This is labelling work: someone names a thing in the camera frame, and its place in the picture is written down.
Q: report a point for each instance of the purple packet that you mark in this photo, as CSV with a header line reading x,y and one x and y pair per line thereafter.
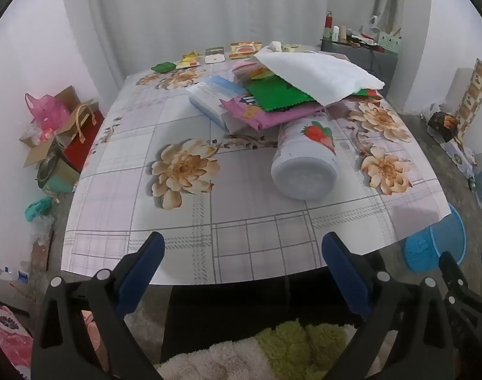
x,y
256,116

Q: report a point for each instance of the white strawberry label canister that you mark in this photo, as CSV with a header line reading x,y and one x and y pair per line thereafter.
x,y
304,158

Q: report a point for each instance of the blue plastic basket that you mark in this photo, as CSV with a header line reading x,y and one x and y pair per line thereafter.
x,y
435,241

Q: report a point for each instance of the yellow snack packet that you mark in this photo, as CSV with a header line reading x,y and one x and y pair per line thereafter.
x,y
298,48

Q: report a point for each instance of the teal box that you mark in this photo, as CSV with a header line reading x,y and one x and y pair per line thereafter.
x,y
60,178

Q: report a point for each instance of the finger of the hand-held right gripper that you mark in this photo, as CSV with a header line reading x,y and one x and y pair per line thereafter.
x,y
452,271

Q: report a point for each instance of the small green packet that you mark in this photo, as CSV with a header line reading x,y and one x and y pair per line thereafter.
x,y
164,67

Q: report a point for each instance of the green serrated packet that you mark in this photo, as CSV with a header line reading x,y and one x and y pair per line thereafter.
x,y
276,91

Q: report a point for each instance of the floral tablecloth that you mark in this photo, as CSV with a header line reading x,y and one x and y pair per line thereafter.
x,y
177,206

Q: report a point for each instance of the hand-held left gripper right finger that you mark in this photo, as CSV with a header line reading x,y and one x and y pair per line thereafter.
x,y
344,273

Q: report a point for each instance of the white cardboard box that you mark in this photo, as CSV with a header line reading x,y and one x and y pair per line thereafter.
x,y
458,156

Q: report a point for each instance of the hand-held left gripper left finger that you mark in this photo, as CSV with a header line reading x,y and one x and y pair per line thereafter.
x,y
143,269

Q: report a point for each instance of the black snack bag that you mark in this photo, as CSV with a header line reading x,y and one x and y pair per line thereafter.
x,y
443,123

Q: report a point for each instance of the orange packet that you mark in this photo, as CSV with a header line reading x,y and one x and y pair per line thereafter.
x,y
245,49

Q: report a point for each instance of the red paper bag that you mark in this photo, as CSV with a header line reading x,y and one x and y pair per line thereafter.
x,y
84,142

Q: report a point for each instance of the teal plastic bag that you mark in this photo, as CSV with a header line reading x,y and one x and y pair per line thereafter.
x,y
37,209

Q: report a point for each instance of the pink plastic bag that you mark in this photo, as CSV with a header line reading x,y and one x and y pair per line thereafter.
x,y
46,113

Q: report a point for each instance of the grey cabinet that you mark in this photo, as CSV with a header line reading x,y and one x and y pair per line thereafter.
x,y
383,69

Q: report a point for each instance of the green white fluffy rug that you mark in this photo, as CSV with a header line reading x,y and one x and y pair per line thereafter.
x,y
288,344

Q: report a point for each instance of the red bottle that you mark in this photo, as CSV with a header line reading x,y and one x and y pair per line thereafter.
x,y
328,21

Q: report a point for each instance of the pink floral bag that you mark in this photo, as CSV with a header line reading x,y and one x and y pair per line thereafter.
x,y
7,332

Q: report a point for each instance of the green white box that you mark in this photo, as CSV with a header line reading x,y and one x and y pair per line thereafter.
x,y
390,42

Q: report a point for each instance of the white curtain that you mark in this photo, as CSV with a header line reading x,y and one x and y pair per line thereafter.
x,y
205,4

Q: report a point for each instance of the crumpled white tissue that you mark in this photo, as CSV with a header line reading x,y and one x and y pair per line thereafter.
x,y
274,46

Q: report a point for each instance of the patterned board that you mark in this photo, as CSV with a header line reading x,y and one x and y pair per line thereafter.
x,y
473,95

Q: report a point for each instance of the white cloth packet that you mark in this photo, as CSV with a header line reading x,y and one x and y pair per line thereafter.
x,y
320,73

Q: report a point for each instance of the blue white tissue pack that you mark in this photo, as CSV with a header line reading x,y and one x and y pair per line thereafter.
x,y
209,95

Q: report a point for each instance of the brown cardboard box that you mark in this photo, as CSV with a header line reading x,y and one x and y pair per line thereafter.
x,y
37,148

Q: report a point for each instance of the green can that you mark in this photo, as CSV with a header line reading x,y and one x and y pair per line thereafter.
x,y
471,184

